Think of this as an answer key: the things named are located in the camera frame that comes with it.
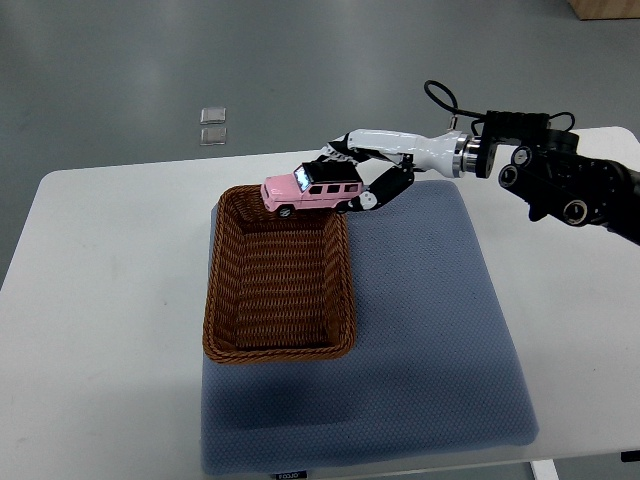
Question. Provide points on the lower metal floor plate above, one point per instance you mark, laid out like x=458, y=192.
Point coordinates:
x=210, y=136

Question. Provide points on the brown wicker basket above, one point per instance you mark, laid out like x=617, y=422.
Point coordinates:
x=279, y=289

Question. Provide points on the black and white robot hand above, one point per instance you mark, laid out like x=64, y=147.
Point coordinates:
x=451, y=155

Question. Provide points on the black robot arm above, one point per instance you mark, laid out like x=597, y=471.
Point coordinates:
x=545, y=169

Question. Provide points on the wooden box corner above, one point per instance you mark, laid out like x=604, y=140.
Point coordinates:
x=588, y=10

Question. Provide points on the pink toy car black roof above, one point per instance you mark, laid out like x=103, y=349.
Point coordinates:
x=312, y=185

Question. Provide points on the white table leg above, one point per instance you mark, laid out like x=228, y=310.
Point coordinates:
x=544, y=470

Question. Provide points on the upper metal floor plate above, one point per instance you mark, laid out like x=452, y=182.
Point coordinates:
x=213, y=115

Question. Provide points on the blue-grey textured mat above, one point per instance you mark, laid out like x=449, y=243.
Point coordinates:
x=433, y=368

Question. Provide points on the metal floor plate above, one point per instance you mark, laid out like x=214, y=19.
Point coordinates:
x=210, y=136
x=213, y=115

